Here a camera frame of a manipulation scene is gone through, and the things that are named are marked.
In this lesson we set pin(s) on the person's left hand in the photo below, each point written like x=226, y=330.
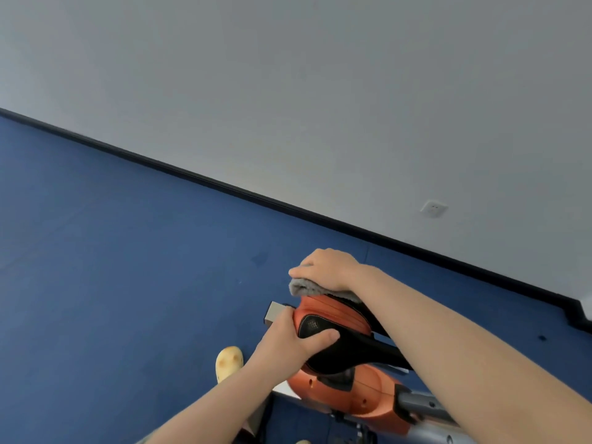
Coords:
x=277, y=351

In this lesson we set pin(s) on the person's right hand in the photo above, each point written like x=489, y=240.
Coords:
x=335, y=270

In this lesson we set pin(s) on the person's right thumb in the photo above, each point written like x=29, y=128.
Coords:
x=304, y=272

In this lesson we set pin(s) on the person's left thumb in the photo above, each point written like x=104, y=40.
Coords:
x=321, y=339

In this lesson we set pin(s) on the gray cleaning cloth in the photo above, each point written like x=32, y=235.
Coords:
x=307, y=289

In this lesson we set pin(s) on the orange and black bike saddle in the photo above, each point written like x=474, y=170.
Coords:
x=342, y=335

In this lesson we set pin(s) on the person's right forearm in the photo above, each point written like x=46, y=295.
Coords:
x=462, y=360

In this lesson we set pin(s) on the person's left forearm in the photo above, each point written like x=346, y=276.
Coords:
x=208, y=411

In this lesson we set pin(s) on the gray rectangular bar end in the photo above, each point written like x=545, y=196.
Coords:
x=276, y=313

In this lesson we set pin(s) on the black baseboard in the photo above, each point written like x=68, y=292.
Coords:
x=296, y=212

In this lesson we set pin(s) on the orange exercise bike body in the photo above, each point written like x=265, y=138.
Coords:
x=365, y=393

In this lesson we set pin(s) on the yellow shoe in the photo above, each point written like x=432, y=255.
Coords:
x=228, y=361

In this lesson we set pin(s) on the gray bike frame tube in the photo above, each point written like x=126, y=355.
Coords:
x=428, y=409

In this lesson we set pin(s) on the white wall socket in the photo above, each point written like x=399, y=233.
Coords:
x=434, y=208

